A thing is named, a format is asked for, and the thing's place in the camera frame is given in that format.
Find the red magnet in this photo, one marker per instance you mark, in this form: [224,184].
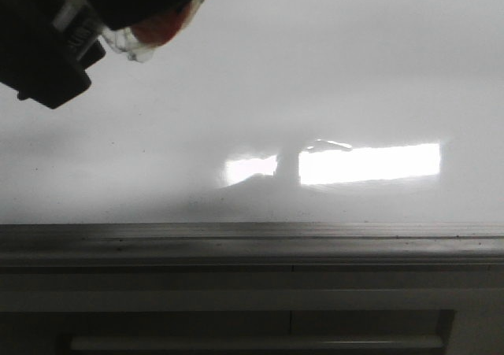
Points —
[139,41]

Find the white black whiteboard marker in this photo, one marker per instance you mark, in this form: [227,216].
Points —
[80,26]

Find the white whiteboard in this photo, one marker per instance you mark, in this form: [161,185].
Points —
[277,110]

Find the grey aluminium whiteboard frame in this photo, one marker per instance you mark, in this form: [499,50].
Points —
[249,244]

